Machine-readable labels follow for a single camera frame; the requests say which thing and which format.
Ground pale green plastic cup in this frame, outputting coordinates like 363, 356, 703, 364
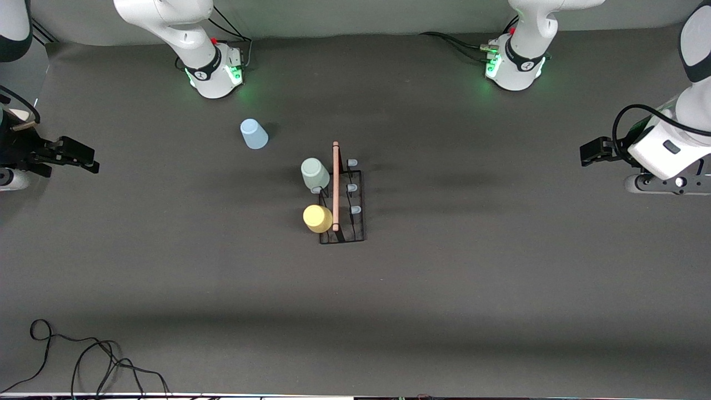
301, 158, 331, 191

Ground yellow plastic cup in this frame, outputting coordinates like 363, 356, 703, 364
303, 204, 333, 234

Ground black wire cup holder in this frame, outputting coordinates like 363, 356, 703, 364
309, 141, 365, 245

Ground light blue plastic cup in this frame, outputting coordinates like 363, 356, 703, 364
240, 118, 269, 150

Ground dark grey table mat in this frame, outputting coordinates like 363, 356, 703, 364
0, 25, 711, 396

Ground left arm black wrist cable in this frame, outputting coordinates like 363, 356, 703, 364
613, 104, 711, 163

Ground dark metal frame bar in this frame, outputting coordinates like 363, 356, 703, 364
31, 19, 56, 44

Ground thin black loose cable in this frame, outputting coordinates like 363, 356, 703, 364
0, 318, 170, 398

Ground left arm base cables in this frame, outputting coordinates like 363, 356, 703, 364
419, 16, 520, 63

